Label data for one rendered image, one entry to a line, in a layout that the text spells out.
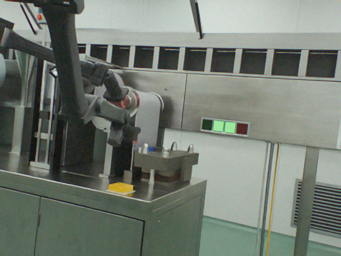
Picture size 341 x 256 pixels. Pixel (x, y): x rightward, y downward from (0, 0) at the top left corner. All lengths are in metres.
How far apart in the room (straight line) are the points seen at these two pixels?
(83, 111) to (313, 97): 1.10
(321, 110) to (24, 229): 1.40
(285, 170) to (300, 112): 2.41
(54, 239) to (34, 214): 0.14
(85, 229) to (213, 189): 2.96
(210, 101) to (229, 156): 2.43
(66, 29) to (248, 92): 1.13
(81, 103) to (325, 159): 3.36
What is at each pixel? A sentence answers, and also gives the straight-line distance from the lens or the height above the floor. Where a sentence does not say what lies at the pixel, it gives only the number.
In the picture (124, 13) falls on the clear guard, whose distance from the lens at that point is 2.10.
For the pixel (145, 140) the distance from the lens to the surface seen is 1.75.
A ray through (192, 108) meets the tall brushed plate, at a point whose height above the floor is 1.26.
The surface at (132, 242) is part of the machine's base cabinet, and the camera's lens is 1.41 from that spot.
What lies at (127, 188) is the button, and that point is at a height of 0.92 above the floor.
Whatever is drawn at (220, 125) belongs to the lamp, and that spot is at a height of 1.19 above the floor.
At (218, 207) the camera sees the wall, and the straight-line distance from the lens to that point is 4.36.
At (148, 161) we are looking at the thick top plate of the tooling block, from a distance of 1.58.
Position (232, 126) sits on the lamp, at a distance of 1.81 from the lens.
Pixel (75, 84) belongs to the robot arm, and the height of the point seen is 1.27.
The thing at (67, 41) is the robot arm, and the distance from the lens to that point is 0.90.
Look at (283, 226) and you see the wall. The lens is 4.25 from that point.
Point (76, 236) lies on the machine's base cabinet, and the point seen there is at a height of 0.70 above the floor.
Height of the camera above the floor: 1.22
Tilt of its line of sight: 3 degrees down
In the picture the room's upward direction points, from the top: 6 degrees clockwise
